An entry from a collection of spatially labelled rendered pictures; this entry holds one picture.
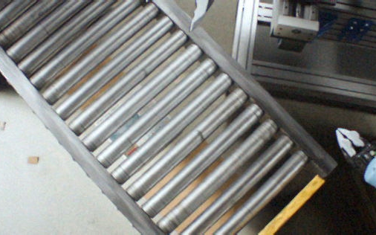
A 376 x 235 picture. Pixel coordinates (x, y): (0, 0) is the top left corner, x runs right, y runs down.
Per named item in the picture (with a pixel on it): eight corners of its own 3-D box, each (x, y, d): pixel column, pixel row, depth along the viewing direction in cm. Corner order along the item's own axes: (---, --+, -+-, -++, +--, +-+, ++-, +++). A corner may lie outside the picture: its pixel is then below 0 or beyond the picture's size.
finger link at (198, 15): (200, 41, 110) (205, 4, 111) (203, 31, 104) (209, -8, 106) (186, 38, 109) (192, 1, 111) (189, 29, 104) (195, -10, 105)
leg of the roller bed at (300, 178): (284, 193, 218) (327, 169, 152) (275, 202, 217) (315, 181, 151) (275, 184, 219) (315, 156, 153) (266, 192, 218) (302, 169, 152)
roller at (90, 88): (177, 27, 156) (177, 21, 151) (63, 126, 147) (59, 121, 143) (166, 17, 157) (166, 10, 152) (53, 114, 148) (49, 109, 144)
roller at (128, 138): (220, 70, 153) (221, 64, 148) (105, 173, 144) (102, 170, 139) (209, 59, 154) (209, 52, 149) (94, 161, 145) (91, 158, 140)
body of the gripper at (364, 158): (373, 137, 139) (401, 166, 137) (363, 143, 147) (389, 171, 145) (357, 155, 137) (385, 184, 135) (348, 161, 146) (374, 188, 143)
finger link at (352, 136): (348, 118, 142) (370, 140, 140) (342, 123, 148) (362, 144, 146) (342, 126, 141) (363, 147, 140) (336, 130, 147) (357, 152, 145)
